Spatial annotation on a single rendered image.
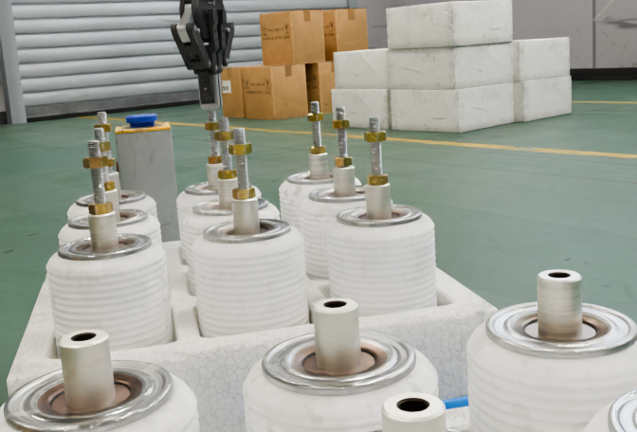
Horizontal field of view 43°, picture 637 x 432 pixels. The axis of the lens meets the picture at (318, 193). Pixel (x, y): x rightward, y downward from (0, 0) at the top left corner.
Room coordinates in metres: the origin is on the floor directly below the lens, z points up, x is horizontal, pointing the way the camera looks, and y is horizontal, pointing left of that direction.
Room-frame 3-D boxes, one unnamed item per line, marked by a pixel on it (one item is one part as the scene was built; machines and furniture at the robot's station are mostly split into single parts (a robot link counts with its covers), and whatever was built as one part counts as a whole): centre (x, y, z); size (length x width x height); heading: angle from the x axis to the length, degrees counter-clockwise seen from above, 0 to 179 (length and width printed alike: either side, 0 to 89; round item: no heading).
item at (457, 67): (3.69, -0.63, 0.27); 0.39 x 0.39 x 0.18; 39
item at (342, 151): (0.82, -0.03, 0.30); 0.01 x 0.01 x 0.08
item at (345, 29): (5.10, -0.18, 0.45); 0.30 x 0.24 x 0.30; 35
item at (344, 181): (0.82, -0.03, 0.26); 0.02 x 0.02 x 0.03
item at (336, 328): (0.38, 0.00, 0.26); 0.02 x 0.02 x 0.03
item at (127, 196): (0.89, 0.23, 0.25); 0.08 x 0.08 x 0.01
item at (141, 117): (1.06, 0.22, 0.32); 0.04 x 0.04 x 0.02
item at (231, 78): (5.06, 0.37, 0.15); 0.30 x 0.24 x 0.30; 127
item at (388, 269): (0.71, -0.05, 0.16); 0.10 x 0.10 x 0.18
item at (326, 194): (0.82, -0.03, 0.25); 0.08 x 0.08 x 0.01
